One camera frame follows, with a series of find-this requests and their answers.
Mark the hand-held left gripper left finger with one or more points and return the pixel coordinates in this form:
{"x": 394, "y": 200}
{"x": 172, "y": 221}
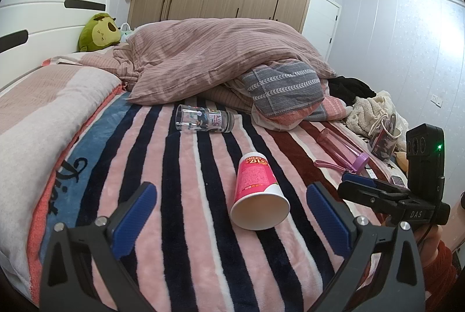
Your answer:
{"x": 137, "y": 210}

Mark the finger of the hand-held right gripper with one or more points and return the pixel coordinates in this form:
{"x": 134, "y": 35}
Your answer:
{"x": 367, "y": 197}
{"x": 363, "y": 179}

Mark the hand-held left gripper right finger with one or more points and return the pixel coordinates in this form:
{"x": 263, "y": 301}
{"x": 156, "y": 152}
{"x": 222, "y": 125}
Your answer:
{"x": 327, "y": 215}

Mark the pink paper cup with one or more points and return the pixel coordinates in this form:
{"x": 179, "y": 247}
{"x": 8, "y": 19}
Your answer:
{"x": 258, "y": 194}

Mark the person's right forearm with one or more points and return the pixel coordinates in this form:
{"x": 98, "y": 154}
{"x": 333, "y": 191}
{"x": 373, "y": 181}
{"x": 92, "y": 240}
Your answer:
{"x": 441, "y": 279}

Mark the clear printed glass cup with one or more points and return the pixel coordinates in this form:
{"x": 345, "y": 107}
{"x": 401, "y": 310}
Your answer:
{"x": 203, "y": 119}

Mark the person's right hand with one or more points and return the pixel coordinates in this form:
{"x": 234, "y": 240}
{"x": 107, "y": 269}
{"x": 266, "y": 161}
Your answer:
{"x": 430, "y": 243}

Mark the small gift bag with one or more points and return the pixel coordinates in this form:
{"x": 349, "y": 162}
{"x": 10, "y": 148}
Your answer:
{"x": 383, "y": 145}

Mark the pink water bottle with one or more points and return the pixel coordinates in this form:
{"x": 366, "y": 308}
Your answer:
{"x": 338, "y": 148}

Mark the striped fleece blanket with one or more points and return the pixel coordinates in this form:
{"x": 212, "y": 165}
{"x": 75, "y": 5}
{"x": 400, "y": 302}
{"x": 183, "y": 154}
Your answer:
{"x": 203, "y": 195}

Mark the cream fuzzy garment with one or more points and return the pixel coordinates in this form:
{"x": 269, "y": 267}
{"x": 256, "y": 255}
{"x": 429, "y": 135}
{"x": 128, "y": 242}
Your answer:
{"x": 367, "y": 108}

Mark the coral and grey blanket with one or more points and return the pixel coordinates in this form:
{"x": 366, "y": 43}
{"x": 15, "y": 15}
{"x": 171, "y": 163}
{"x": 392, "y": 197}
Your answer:
{"x": 308, "y": 116}

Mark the black cloth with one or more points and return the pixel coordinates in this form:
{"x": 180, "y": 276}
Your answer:
{"x": 354, "y": 87}

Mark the grey patterned pillow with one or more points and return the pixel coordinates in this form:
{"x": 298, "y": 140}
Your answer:
{"x": 287, "y": 83}

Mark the pink and white quilt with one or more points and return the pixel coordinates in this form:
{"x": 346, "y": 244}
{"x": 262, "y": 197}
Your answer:
{"x": 43, "y": 108}

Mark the white door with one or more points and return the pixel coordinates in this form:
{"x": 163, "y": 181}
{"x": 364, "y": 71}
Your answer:
{"x": 321, "y": 25}

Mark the pink striped duvet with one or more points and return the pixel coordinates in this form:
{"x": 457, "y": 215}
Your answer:
{"x": 203, "y": 54}

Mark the green plush toy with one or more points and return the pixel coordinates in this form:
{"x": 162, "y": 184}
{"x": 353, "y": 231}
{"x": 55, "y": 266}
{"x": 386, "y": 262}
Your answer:
{"x": 98, "y": 32}

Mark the white headboard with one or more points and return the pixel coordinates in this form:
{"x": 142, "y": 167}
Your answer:
{"x": 43, "y": 7}

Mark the white wall socket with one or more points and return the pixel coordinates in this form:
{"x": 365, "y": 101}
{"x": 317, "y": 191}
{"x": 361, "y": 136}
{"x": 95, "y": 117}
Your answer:
{"x": 437, "y": 99}

